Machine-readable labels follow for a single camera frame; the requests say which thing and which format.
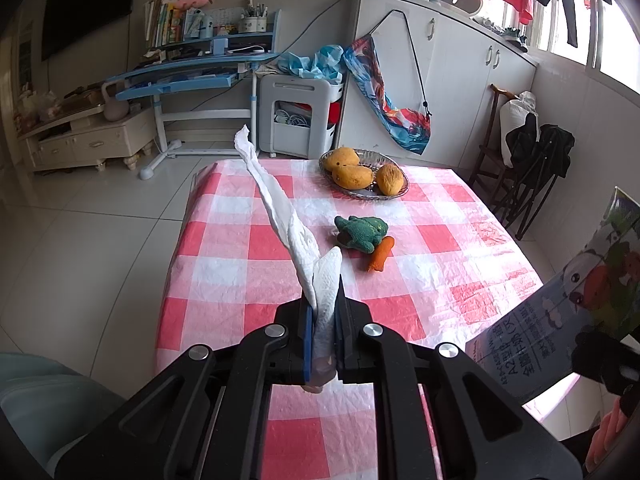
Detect black folding chair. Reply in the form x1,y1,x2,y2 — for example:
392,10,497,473
495,112,576,241

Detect pink kettlebell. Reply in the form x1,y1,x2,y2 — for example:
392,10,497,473
101,81,132,122

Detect orange carrot toy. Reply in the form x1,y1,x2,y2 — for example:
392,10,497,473
368,236,396,273

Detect white cabinet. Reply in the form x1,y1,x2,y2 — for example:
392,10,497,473
332,0,541,171

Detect black television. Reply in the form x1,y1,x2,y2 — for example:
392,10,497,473
40,0,140,61

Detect cream television stand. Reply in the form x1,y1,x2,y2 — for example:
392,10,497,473
17,107,156,173

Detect person's right hand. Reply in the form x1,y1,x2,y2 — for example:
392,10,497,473
585,395,633,471

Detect pink checked tablecloth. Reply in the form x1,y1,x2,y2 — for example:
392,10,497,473
155,156,581,480

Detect milk carton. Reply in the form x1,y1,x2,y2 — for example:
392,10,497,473
465,186,640,406

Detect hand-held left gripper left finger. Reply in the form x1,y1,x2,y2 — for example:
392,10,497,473
60,305,316,480

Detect row of books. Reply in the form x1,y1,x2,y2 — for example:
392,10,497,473
144,0,186,48

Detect green plush toy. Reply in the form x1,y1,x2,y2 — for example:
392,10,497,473
332,215,389,252

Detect white sack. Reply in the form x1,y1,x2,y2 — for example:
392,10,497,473
498,91,540,168

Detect yellow mango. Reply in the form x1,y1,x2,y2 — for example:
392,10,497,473
332,165,375,191
324,147,361,173
376,164,406,196

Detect wooden chair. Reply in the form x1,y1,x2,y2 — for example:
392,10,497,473
467,84,521,201

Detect white pen holder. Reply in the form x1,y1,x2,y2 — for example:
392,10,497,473
239,0,268,34

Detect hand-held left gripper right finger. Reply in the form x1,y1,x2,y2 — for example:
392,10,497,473
332,280,583,480

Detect pale green bin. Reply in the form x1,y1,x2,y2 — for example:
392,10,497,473
0,352,131,480

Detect white storage cart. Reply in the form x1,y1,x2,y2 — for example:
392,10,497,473
260,76,346,161

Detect colourful drawstring bag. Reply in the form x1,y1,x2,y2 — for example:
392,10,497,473
342,10,433,156

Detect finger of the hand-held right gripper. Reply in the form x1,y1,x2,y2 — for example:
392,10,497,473
571,330,640,411

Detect blue study desk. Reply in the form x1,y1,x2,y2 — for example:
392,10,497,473
105,8,283,181

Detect blue plastic bag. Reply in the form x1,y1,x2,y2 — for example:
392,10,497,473
277,45,348,83

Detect white paper towel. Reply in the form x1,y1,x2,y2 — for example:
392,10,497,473
234,124,346,393

